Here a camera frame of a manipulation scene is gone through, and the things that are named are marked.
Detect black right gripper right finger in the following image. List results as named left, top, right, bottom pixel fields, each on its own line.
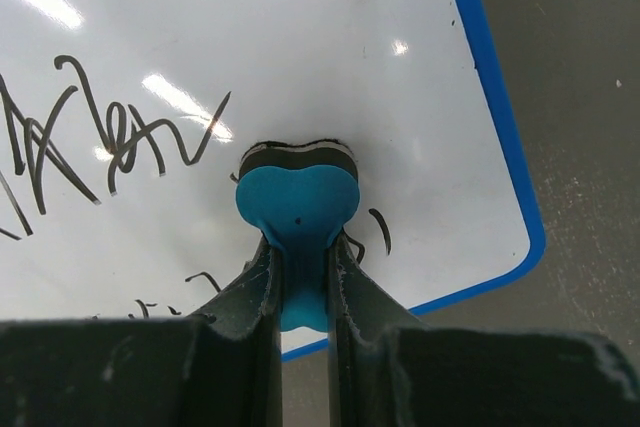
left=327, top=236, right=639, bottom=426

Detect blue heart-shaped eraser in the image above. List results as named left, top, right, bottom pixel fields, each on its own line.
left=235, top=139, right=360, bottom=333

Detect blue framed whiteboard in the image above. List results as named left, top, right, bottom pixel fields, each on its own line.
left=0, top=0, right=547, bottom=363

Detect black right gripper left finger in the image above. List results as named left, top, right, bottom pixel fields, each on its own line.
left=1, top=241, right=282, bottom=426

